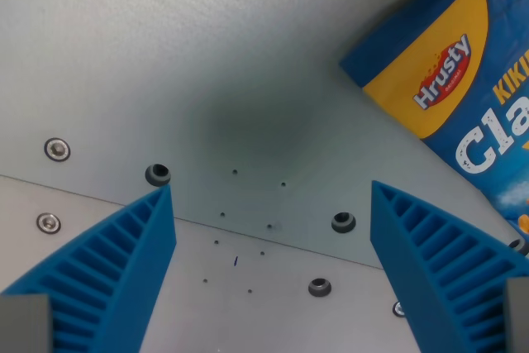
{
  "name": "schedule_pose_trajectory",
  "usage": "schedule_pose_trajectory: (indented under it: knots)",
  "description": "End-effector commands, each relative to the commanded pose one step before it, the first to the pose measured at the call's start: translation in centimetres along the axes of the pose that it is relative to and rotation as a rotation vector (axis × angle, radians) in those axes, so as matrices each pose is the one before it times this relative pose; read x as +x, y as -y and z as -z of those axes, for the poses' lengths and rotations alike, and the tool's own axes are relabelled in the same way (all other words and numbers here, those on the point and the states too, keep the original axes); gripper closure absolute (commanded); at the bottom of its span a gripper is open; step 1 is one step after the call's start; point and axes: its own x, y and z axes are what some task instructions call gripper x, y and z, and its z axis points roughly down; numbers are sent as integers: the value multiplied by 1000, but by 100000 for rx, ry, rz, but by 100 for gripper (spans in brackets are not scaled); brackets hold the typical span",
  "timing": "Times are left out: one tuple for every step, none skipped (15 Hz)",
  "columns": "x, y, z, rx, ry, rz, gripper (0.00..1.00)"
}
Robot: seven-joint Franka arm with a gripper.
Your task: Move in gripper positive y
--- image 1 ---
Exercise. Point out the silver hex socket screw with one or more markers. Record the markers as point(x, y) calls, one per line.
point(49, 222)
point(398, 308)
point(57, 149)

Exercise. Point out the blue yellow Hrusty snack bag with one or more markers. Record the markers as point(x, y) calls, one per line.
point(454, 63)

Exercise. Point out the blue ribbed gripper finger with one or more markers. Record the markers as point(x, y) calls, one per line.
point(103, 270)
point(446, 274)

